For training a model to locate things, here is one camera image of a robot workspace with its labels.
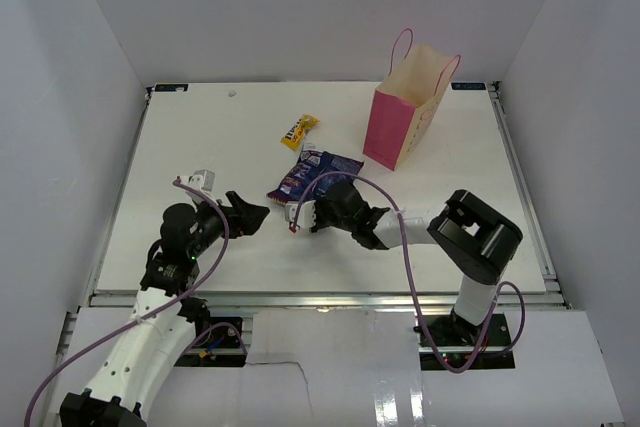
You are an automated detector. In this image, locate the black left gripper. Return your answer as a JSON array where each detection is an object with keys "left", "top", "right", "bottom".
[{"left": 187, "top": 191, "right": 268, "bottom": 258}]

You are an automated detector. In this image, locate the blue purple cookie bag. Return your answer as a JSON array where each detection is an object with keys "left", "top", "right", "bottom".
[{"left": 266, "top": 143, "right": 364, "bottom": 205}]

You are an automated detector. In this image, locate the yellow candy pack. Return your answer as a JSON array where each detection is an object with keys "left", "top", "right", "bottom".
[{"left": 280, "top": 114, "right": 320, "bottom": 151}]

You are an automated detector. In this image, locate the pink cream paper bag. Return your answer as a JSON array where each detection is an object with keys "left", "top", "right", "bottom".
[{"left": 363, "top": 28, "right": 461, "bottom": 171}]

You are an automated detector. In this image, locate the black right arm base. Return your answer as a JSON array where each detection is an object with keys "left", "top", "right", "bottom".
[{"left": 414, "top": 314, "right": 516, "bottom": 372}]

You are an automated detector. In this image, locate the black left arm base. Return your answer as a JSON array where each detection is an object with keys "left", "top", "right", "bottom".
[{"left": 175, "top": 298, "right": 247, "bottom": 368}]

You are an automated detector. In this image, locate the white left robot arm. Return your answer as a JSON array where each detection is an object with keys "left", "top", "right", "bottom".
[{"left": 59, "top": 187, "right": 269, "bottom": 426}]

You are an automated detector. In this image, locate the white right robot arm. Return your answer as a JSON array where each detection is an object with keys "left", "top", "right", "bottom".
[{"left": 299, "top": 181, "right": 523, "bottom": 346}]

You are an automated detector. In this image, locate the blue label left corner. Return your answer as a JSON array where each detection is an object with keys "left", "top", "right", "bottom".
[{"left": 153, "top": 84, "right": 189, "bottom": 93}]

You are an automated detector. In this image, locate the blue label corner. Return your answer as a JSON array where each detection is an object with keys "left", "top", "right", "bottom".
[
  {"left": 153, "top": 84, "right": 189, "bottom": 93},
  {"left": 451, "top": 82, "right": 486, "bottom": 91}
]

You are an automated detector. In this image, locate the blue label right corner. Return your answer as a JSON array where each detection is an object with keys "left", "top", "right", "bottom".
[{"left": 451, "top": 82, "right": 486, "bottom": 91}]

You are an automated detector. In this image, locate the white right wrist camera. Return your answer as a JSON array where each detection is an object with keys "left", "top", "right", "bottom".
[{"left": 284, "top": 200, "right": 317, "bottom": 234}]

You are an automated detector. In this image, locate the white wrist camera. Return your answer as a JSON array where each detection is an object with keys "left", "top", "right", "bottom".
[
  {"left": 173, "top": 169, "right": 215, "bottom": 196},
  {"left": 284, "top": 200, "right": 317, "bottom": 234}
]

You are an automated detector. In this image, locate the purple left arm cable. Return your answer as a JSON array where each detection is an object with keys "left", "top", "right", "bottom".
[{"left": 23, "top": 177, "right": 251, "bottom": 423}]

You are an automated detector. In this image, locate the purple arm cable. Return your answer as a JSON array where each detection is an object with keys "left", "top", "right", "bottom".
[
  {"left": 289, "top": 170, "right": 526, "bottom": 374},
  {"left": 23, "top": 177, "right": 251, "bottom": 423}
]

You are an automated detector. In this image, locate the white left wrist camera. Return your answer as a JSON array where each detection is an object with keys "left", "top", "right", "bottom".
[{"left": 173, "top": 169, "right": 215, "bottom": 196}]

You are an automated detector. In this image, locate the aluminium front rail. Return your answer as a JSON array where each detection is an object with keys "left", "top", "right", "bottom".
[{"left": 89, "top": 288, "right": 564, "bottom": 308}]

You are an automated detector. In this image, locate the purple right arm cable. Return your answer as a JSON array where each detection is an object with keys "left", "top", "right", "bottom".
[{"left": 289, "top": 170, "right": 526, "bottom": 374}]

